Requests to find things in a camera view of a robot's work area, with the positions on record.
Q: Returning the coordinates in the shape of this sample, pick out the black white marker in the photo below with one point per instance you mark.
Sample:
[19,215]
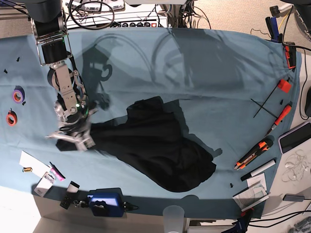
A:
[258,170]

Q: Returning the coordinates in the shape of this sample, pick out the purple tape roll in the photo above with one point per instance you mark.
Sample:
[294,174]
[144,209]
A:
[18,95]

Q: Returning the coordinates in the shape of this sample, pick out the black t-shirt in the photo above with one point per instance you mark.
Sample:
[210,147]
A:
[155,141]

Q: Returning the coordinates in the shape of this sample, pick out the orange block tool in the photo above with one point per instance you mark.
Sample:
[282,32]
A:
[284,85]

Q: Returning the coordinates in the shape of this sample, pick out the blue box device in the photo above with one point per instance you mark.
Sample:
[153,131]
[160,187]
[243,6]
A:
[106,204]

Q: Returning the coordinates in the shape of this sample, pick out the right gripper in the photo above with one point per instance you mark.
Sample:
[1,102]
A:
[77,132]

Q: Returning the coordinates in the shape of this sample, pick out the teal table cloth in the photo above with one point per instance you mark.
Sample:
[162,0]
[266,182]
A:
[217,76]

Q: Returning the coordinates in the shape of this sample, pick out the black remote control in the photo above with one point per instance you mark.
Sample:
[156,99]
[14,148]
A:
[70,195]

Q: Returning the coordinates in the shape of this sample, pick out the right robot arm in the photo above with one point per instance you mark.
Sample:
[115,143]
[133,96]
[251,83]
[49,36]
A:
[72,107]

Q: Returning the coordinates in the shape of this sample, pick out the red tape roll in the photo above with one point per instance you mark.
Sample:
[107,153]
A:
[11,118]

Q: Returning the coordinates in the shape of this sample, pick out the white paper card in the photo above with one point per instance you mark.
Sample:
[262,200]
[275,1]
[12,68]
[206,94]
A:
[38,167]

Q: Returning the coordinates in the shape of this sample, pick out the orange utility knife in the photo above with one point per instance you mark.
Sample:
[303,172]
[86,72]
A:
[260,148]

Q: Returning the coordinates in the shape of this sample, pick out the smartphone with purple case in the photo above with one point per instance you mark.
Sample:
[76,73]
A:
[295,137]

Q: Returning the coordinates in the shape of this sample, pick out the translucent plastic cup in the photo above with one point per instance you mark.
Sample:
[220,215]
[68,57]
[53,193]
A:
[173,219]

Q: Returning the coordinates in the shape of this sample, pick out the orange screwdriver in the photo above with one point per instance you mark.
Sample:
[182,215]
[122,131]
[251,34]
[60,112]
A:
[283,114]

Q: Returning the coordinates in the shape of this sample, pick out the clear plastic package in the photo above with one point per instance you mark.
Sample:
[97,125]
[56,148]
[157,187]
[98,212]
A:
[45,183]

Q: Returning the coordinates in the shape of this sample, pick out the pink marker pen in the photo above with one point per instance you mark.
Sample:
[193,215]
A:
[56,172]

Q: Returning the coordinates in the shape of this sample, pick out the small yellow battery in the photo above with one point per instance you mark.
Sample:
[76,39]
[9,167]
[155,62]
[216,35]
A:
[27,169]

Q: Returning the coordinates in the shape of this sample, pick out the orange black clamp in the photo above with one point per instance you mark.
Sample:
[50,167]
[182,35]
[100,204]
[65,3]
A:
[290,53]

